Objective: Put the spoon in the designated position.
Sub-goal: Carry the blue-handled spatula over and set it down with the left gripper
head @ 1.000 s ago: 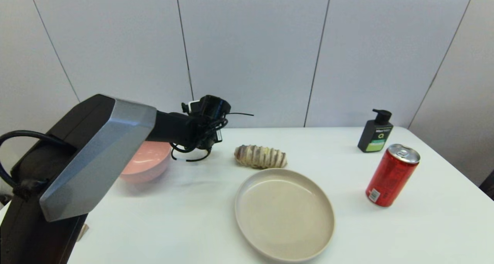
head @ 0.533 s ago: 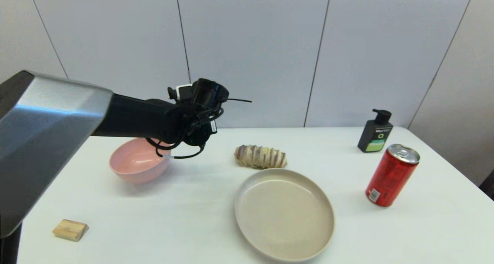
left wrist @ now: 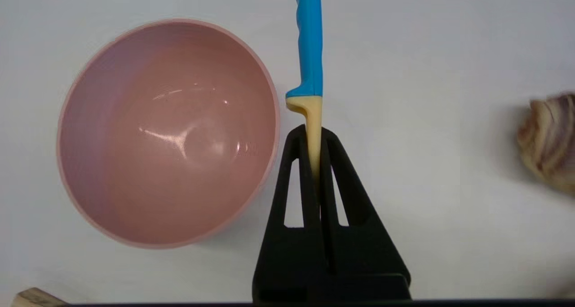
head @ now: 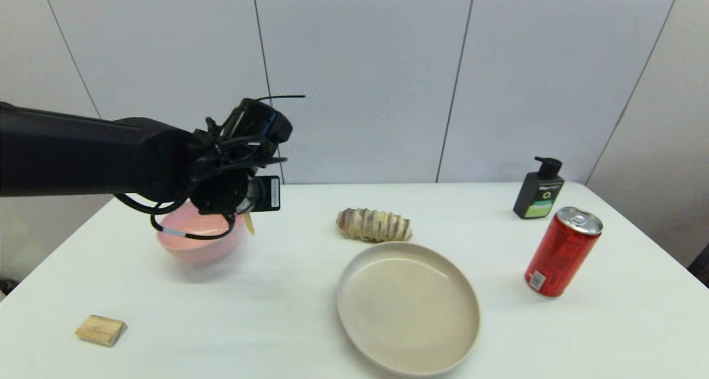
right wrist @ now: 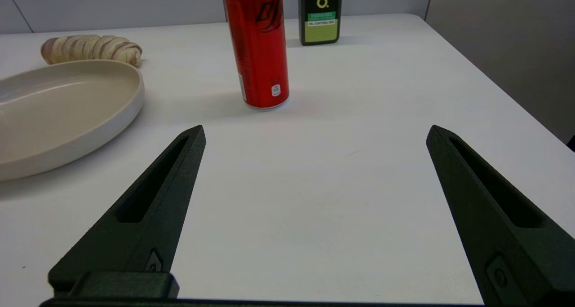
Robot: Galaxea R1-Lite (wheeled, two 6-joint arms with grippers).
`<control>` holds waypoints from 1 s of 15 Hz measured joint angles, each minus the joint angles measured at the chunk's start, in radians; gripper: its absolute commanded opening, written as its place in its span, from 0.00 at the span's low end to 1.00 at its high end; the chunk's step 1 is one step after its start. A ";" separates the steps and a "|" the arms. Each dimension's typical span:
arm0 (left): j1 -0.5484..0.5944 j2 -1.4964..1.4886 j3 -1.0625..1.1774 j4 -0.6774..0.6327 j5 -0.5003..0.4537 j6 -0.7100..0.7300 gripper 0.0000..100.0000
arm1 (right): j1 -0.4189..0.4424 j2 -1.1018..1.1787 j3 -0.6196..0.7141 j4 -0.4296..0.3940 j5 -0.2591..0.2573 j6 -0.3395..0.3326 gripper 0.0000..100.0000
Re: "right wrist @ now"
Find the swirled bread roll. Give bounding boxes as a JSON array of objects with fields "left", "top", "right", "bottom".
[{"left": 41, "top": 35, "right": 143, "bottom": 68}]

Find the black pump bottle green label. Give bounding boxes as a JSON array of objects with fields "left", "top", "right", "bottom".
[{"left": 298, "top": 0, "right": 343, "bottom": 46}]

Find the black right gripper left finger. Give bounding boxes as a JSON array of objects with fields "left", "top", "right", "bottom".
[{"left": 48, "top": 125, "right": 207, "bottom": 299}]

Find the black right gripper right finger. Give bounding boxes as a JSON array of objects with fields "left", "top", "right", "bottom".
[{"left": 426, "top": 124, "right": 575, "bottom": 305}]

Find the red drink can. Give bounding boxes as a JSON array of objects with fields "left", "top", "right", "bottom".
[{"left": 220, "top": 0, "right": 290, "bottom": 110}]

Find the beige round plate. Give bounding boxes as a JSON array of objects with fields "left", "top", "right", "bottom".
[{"left": 0, "top": 59, "right": 145, "bottom": 182}]

